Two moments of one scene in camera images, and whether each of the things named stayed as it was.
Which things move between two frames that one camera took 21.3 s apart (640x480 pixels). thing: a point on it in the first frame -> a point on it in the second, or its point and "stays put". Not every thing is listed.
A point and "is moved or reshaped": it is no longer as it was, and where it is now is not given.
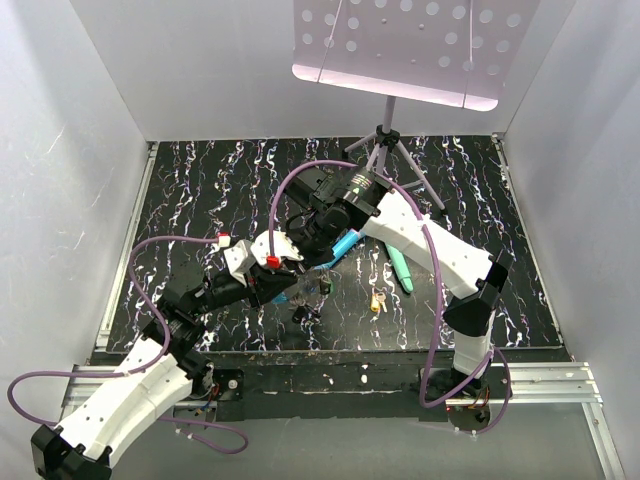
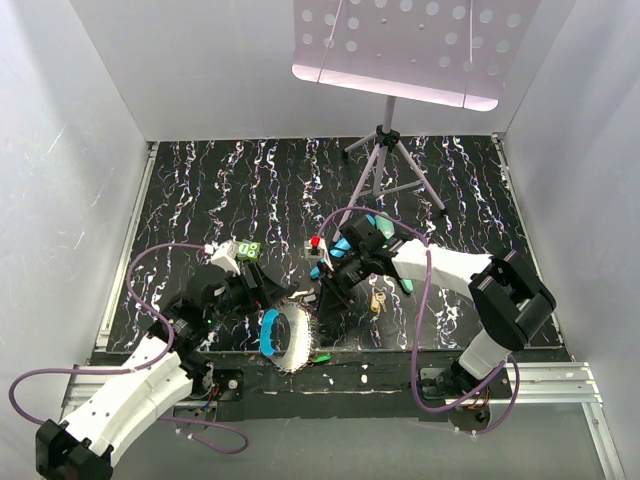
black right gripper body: [317, 234] -> [350, 271]
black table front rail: [335, 386] stays put
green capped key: [326, 287] is moved or reshaped
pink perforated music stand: [452, 53] stays put
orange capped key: [377, 301] stays put
